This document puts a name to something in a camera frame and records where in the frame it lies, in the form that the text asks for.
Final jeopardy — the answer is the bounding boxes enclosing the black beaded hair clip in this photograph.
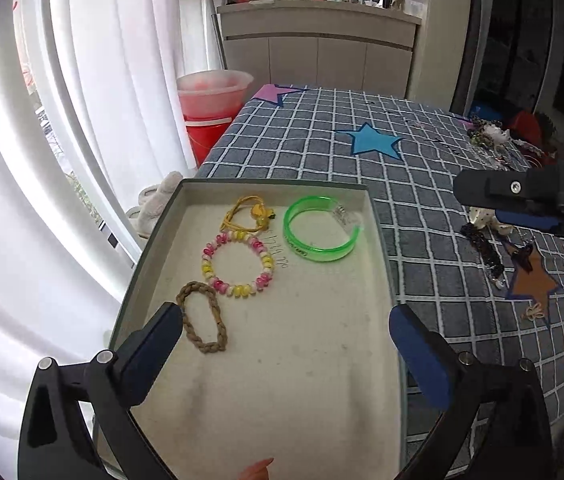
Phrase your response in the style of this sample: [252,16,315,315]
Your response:
[460,222,506,289]

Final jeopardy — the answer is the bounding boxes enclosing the brown braided rope bracelet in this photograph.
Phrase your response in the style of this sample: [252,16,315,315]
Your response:
[176,280,229,354]

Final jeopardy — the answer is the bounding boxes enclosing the pink yellow bead bracelet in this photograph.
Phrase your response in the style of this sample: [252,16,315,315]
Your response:
[200,231,276,299]

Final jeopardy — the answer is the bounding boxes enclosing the green translucent bangle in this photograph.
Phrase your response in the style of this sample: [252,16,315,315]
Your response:
[282,195,362,263]

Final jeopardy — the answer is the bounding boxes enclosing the yellow cord bracelet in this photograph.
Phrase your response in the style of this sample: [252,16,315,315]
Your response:
[219,194,279,235]

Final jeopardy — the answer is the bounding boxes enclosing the white polka dot scrunchie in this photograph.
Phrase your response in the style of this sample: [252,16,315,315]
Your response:
[468,207,514,236]

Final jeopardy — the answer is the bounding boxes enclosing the pile of jewelry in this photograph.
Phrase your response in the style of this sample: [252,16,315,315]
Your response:
[468,116,530,171]

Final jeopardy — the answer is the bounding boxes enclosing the person's left hand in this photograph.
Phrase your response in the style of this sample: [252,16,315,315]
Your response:
[239,457,274,480]

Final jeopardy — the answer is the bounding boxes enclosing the red plastic stool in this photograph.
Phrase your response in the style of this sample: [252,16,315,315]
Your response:
[508,110,542,148]

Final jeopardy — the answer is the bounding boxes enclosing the brown star sticker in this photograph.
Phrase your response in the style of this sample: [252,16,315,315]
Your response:
[503,240,561,327]

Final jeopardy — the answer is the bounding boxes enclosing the grey checked tablecloth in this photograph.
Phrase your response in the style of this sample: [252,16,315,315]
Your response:
[195,84,564,461]

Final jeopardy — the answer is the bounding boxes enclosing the blue plastic stool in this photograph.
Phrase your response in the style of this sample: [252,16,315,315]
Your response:
[468,105,502,122]

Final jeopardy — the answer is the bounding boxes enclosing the grey beige lined tray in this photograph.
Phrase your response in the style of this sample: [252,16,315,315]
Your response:
[112,179,404,479]

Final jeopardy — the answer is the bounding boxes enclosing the white slippers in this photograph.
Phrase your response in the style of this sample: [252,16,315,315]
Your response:
[126,171,183,240]

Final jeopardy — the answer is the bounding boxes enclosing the blue star sticker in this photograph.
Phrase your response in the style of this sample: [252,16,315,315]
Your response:
[337,122,402,160]

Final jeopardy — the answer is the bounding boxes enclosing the red plastic bucket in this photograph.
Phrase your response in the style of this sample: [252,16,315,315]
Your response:
[186,117,232,166]

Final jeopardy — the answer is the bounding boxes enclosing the beige sideboard cabinet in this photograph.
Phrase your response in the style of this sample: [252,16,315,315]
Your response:
[218,0,421,98]

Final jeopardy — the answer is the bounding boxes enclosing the white curtain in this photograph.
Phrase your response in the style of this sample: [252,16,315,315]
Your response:
[0,0,219,479]

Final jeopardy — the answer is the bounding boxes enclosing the pink star sticker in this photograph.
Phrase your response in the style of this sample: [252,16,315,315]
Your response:
[253,84,305,107]

